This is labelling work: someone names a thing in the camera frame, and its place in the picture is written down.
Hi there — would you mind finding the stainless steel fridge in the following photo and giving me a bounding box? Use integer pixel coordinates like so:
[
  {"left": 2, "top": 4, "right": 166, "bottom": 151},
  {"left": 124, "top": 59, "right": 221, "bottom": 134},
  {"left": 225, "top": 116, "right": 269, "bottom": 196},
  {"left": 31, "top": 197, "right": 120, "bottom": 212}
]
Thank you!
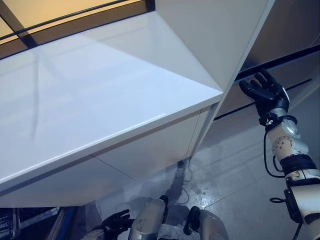
[{"left": 202, "top": 0, "right": 320, "bottom": 152}]

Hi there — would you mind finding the dark metal rack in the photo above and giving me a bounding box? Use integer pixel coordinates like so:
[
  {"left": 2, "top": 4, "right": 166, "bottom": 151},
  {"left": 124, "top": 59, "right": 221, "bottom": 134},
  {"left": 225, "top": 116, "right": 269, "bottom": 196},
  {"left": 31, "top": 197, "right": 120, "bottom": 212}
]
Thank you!
[{"left": 0, "top": 206, "right": 61, "bottom": 240}]

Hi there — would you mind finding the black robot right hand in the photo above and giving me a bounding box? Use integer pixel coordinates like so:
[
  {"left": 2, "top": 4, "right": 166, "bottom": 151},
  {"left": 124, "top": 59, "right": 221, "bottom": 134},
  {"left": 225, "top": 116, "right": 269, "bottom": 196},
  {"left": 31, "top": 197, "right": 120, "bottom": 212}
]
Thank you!
[{"left": 238, "top": 67, "right": 291, "bottom": 119}]

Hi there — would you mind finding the thin floor cable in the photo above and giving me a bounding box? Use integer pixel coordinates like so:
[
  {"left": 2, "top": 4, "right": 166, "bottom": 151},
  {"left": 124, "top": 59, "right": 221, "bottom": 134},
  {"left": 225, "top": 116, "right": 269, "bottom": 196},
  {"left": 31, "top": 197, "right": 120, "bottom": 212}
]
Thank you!
[{"left": 178, "top": 159, "right": 194, "bottom": 202}]

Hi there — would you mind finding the steel fridge bottom drawer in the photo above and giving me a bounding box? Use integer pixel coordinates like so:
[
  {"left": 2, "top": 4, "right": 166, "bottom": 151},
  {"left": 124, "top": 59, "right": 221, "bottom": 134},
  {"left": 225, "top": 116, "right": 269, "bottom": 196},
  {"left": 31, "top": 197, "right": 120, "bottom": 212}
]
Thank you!
[{"left": 201, "top": 82, "right": 320, "bottom": 152}]

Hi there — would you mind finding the steel fridge door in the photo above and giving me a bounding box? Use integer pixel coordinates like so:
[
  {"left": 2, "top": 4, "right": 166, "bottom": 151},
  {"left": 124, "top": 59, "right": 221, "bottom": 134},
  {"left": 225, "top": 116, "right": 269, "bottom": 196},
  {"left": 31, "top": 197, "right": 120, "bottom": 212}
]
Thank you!
[{"left": 239, "top": 0, "right": 320, "bottom": 74}]

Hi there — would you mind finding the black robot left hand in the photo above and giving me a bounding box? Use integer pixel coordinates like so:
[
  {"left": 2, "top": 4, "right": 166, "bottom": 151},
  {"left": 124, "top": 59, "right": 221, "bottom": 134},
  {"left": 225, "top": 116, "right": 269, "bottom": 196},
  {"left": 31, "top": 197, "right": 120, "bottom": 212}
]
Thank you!
[{"left": 90, "top": 209, "right": 132, "bottom": 236}]

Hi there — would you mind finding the tall white cabinet panel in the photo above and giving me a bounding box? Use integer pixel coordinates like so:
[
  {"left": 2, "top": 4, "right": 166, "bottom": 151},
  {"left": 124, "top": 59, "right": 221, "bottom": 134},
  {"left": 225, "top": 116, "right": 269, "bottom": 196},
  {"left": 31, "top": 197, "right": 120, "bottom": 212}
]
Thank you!
[{"left": 152, "top": 0, "right": 276, "bottom": 161}]

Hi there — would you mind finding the silver robot right leg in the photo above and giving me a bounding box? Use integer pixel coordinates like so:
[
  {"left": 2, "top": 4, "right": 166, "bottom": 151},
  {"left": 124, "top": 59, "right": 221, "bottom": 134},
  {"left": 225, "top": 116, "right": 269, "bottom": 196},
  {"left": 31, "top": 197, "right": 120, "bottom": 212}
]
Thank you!
[{"left": 183, "top": 205, "right": 229, "bottom": 240}]

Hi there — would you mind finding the fridge drawer with white bin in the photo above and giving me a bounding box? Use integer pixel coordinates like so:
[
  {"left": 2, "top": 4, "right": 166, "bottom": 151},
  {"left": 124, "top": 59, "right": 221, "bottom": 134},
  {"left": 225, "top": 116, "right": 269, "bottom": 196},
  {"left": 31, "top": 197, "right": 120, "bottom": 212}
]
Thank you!
[{"left": 219, "top": 49, "right": 320, "bottom": 120}]

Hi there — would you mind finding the amber glass window wall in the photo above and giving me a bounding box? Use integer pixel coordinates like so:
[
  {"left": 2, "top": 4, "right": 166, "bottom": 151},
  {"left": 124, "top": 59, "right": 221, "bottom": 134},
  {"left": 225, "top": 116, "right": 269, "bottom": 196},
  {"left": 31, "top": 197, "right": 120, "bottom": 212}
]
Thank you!
[{"left": 0, "top": 0, "right": 156, "bottom": 61}]

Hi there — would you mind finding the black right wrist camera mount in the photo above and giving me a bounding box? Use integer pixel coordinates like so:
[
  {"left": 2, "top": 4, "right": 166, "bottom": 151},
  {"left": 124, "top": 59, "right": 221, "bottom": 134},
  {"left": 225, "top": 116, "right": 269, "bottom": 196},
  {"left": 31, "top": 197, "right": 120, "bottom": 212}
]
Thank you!
[{"left": 258, "top": 113, "right": 299, "bottom": 129}]

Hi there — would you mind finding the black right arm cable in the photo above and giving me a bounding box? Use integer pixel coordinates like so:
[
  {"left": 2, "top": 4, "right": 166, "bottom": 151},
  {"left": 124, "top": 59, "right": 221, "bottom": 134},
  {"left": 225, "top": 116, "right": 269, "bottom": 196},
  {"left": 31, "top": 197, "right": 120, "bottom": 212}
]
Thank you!
[{"left": 263, "top": 131, "right": 305, "bottom": 240}]

